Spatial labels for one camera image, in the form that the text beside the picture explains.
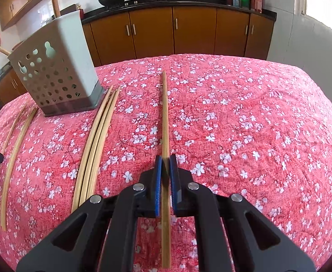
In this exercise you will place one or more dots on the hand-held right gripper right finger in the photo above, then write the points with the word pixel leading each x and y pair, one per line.
pixel 174 187

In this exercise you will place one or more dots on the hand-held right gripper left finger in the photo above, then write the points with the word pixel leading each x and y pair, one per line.
pixel 158 187

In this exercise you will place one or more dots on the light bamboo chopstick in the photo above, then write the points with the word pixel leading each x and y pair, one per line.
pixel 165 119
pixel 13 161
pixel 4 147
pixel 99 147
pixel 94 147

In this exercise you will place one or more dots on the bundle of wooden chopsticks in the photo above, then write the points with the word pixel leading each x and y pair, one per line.
pixel 89 147

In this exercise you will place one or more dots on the perforated plastic utensil holder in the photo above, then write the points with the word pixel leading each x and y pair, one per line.
pixel 69 62

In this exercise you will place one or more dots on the brown side lower cabinets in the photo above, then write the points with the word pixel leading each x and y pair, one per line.
pixel 4 87

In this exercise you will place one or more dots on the red floral tablecloth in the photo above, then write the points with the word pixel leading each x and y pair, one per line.
pixel 239 119

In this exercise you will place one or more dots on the brown lower kitchen cabinets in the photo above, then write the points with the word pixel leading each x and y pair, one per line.
pixel 194 31

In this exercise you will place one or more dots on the small red bottle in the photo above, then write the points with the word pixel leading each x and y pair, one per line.
pixel 81 12

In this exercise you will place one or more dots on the dark wooden cutting board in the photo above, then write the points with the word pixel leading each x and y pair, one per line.
pixel 74 7

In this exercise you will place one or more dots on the red packet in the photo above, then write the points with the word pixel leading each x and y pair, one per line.
pixel 257 1

